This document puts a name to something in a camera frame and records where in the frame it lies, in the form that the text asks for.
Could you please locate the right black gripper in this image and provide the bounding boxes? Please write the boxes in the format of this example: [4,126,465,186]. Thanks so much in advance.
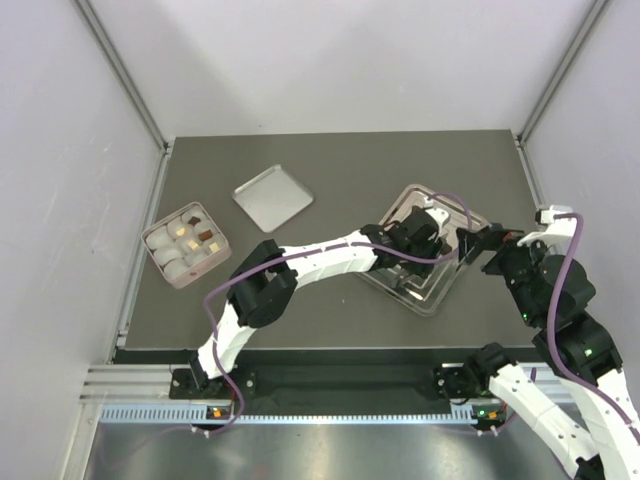
[456,220,556,324]

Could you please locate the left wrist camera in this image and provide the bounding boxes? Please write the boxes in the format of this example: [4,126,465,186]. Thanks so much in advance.
[424,199,451,236]

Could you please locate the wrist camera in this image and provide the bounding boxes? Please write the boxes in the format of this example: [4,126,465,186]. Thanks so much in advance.
[517,205,577,247]
[424,199,451,236]

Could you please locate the pink tin box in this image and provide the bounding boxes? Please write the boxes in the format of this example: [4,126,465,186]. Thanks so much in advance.
[140,202,232,289]

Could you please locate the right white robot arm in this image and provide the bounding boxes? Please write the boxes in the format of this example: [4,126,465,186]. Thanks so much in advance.
[456,213,639,479]

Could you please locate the metal tongs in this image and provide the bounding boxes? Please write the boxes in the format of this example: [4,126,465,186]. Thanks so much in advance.
[391,270,425,289]

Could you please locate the aluminium cable duct rail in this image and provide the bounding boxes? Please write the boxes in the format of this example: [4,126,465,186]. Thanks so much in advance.
[99,404,507,426]

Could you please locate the left aluminium frame post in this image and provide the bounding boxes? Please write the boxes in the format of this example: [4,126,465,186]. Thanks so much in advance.
[74,0,174,151]

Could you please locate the aluminium frame post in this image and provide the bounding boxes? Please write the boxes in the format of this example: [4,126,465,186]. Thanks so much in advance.
[515,0,612,148]
[74,0,174,151]

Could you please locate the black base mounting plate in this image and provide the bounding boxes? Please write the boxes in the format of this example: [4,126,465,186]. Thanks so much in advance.
[170,350,491,412]

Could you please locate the right aluminium frame post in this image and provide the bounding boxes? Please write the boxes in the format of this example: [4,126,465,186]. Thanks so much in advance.
[515,0,612,148]

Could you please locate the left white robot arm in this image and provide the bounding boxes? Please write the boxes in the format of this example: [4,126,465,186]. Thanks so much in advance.
[189,206,450,397]

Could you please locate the large steel tray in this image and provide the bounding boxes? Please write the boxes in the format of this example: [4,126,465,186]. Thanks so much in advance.
[360,184,488,317]

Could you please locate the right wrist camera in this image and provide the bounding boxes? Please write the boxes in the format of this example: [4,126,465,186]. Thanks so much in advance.
[517,205,577,247]

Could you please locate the silver tin lid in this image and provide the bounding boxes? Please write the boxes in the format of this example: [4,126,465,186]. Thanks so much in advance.
[232,165,314,233]

